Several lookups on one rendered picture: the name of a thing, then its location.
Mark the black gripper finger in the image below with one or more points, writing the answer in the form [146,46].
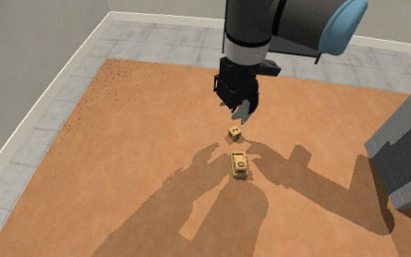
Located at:
[246,109]
[232,110]

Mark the tan wooden number cube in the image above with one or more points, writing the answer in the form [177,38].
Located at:
[240,166]
[234,133]

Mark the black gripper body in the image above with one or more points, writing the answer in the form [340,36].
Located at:
[241,84]

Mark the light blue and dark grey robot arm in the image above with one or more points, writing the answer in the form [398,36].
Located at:
[323,25]

